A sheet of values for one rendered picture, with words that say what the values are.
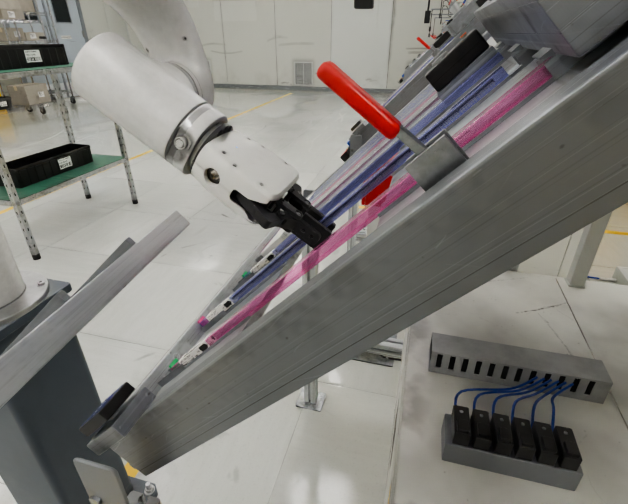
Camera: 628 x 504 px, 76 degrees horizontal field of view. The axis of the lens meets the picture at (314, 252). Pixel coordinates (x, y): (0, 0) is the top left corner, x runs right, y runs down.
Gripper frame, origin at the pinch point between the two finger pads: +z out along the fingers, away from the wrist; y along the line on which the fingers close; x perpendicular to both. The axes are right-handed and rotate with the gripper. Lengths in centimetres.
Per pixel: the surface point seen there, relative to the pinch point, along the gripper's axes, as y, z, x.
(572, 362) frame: 13.2, 45.6, -1.5
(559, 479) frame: -6.0, 42.6, 4.0
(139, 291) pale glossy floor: 93, -43, 140
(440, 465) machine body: -6.7, 32.1, 13.2
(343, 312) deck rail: -21.0, 4.0, -7.8
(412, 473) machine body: -8.8, 29.2, 15.2
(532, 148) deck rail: -21.0, 4.8, -22.6
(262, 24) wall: 860, -305, 164
